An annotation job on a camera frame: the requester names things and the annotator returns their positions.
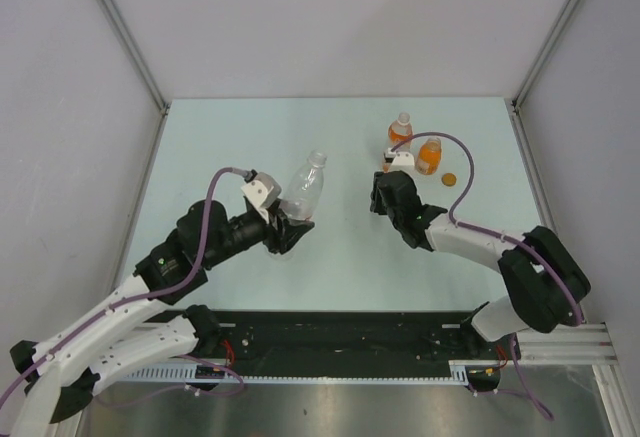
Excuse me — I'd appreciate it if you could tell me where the clear water bottle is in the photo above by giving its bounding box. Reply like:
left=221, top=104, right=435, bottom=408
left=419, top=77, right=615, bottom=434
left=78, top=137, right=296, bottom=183
left=281, top=150, right=327, bottom=220

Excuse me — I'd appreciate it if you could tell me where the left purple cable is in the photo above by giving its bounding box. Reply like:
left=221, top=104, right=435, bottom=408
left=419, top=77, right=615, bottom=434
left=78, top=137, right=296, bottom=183
left=0, top=166, right=251, bottom=408

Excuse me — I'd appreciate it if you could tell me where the small orange juice bottle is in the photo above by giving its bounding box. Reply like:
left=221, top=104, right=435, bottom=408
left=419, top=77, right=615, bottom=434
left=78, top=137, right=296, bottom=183
left=415, top=137, right=442, bottom=175

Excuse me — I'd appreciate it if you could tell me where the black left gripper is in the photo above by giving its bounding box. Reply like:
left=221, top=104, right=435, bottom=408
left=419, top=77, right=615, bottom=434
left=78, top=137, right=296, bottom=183
left=202, top=197, right=313, bottom=268

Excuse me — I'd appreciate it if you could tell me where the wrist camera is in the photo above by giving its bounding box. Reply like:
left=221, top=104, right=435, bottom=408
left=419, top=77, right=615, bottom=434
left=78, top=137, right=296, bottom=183
left=382, top=147, right=415, bottom=173
left=241, top=170, right=282, bottom=223

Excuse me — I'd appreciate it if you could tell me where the amber juice bottle cap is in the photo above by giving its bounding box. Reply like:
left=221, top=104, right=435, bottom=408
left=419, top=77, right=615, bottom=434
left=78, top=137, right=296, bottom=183
left=441, top=173, right=457, bottom=187

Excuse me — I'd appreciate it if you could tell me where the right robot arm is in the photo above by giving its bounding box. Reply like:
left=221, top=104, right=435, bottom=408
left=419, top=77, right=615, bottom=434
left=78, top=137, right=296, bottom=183
left=370, top=171, right=591, bottom=358

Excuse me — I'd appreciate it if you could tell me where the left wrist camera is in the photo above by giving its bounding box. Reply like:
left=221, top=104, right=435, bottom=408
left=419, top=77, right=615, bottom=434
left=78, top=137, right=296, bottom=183
left=241, top=170, right=282, bottom=223

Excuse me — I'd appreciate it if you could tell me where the tall orange tea bottle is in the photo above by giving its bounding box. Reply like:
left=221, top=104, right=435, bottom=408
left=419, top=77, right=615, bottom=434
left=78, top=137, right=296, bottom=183
left=388, top=112, right=413, bottom=151

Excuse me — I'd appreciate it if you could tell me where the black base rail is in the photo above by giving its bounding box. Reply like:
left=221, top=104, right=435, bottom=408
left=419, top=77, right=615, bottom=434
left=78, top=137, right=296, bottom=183
left=193, top=310, right=519, bottom=380

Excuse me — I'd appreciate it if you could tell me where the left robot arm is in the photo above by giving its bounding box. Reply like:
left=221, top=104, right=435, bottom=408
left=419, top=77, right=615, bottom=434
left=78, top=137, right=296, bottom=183
left=10, top=199, right=315, bottom=425

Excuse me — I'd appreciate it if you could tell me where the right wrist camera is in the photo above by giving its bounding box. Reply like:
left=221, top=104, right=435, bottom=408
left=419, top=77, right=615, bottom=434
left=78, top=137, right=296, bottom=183
left=382, top=147, right=415, bottom=173

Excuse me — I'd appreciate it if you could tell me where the grey slotted cable duct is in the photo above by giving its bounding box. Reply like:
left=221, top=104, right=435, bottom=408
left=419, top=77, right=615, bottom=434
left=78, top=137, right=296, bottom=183
left=119, top=359, right=501, bottom=388

